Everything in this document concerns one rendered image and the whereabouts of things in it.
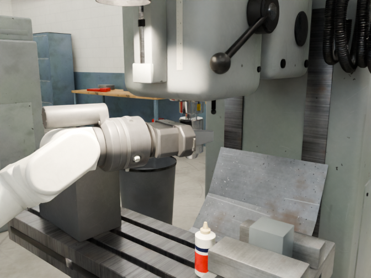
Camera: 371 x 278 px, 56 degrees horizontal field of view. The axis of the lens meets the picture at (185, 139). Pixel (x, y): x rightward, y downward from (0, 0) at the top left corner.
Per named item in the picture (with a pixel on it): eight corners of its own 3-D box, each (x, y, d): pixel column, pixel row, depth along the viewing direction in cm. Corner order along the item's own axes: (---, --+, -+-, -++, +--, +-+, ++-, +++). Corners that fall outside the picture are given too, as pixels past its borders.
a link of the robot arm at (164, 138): (196, 116, 59) (132, 122, 52) (196, 170, 61) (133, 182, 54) (160, 108, 69) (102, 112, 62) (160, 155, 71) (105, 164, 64)
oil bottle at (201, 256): (207, 281, 67) (208, 228, 64) (190, 273, 69) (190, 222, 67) (218, 271, 70) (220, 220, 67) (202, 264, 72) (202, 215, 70)
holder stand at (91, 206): (79, 242, 81) (73, 160, 77) (39, 215, 96) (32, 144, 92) (122, 226, 89) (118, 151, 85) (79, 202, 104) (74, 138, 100)
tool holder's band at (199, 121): (208, 123, 65) (208, 118, 65) (188, 126, 63) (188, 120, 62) (194, 120, 69) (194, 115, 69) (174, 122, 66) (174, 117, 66)
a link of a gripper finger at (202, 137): (211, 143, 66) (184, 147, 63) (211, 127, 66) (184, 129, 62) (216, 145, 65) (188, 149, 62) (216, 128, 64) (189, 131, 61)
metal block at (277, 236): (281, 270, 56) (283, 236, 55) (247, 258, 60) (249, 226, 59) (292, 256, 60) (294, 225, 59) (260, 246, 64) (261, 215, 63)
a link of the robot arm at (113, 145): (131, 172, 55) (57, 185, 49) (107, 165, 64) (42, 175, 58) (125, 101, 54) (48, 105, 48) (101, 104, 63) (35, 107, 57)
